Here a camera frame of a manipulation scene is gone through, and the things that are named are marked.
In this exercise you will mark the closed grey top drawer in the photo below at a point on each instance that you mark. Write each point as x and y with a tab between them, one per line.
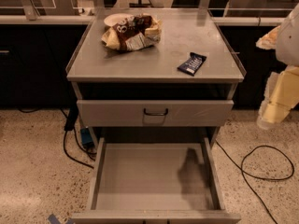
156	113

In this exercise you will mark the dark blue rxbar wrapper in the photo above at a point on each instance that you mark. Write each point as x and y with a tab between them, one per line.
192	65

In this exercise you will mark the white round plate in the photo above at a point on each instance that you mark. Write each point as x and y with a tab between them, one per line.
115	18

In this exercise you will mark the grey metal drawer cabinet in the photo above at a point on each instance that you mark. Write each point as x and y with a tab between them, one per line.
98	73

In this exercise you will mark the crumpled brown chip bag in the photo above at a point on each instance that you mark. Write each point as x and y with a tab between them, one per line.
133	33

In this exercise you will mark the long grey counter ledge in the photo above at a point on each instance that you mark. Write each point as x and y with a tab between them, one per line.
221	21

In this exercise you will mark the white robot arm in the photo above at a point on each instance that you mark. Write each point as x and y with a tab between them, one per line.
287	49

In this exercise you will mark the blue tape on floor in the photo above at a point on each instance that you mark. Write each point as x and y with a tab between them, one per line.
54	220

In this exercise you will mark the open grey lower drawer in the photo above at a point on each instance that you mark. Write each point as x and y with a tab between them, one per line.
155	183

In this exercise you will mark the blue power adapter box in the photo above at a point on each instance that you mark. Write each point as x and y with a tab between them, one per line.
86	138

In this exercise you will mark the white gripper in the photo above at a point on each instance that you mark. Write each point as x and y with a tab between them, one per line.
289	44

